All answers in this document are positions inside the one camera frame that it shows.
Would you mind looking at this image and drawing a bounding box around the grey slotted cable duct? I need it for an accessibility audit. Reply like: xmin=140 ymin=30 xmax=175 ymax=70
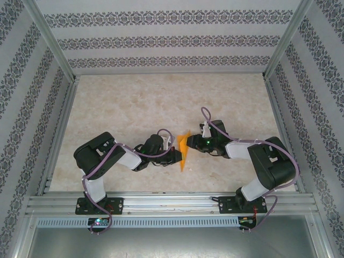
xmin=35 ymin=217 xmax=240 ymax=228

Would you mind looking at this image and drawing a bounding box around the orange paper sheet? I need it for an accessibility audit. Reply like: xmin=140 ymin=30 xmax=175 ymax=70
xmin=176 ymin=130 xmax=192 ymax=172

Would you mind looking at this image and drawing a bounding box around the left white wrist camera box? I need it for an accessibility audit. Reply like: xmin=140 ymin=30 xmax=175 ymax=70
xmin=160 ymin=135 xmax=173 ymax=152

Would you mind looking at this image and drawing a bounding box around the aluminium frame post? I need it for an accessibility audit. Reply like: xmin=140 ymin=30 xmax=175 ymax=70
xmin=262 ymin=0 xmax=316 ymax=81
xmin=25 ymin=0 xmax=78 ymax=83

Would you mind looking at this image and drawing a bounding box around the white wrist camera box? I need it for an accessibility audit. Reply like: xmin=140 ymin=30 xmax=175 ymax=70
xmin=160 ymin=135 xmax=173 ymax=152
xmin=198 ymin=121 xmax=212 ymax=138

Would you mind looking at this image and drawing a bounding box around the grey sheet metal tray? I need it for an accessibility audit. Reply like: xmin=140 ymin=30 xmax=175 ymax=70
xmin=16 ymin=214 xmax=330 ymax=258

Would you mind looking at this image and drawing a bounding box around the thin aluminium crossbar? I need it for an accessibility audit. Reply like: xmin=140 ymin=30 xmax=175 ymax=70
xmin=74 ymin=71 xmax=266 ymax=76

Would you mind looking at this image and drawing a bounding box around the aluminium side rail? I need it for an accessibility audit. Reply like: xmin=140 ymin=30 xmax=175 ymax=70
xmin=264 ymin=76 xmax=306 ymax=194
xmin=37 ymin=76 xmax=81 ymax=196

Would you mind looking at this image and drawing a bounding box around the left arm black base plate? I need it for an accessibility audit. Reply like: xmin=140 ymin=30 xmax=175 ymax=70
xmin=75 ymin=197 xmax=124 ymax=216

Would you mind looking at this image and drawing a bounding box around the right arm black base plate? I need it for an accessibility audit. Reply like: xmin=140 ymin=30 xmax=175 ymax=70
xmin=219 ymin=196 xmax=267 ymax=215

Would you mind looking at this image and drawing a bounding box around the wide aluminium base rail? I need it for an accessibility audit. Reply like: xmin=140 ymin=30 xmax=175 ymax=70
xmin=25 ymin=192 xmax=319 ymax=216

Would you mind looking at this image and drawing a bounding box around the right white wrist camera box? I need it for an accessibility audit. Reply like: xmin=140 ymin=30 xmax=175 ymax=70
xmin=198 ymin=121 xmax=212 ymax=138

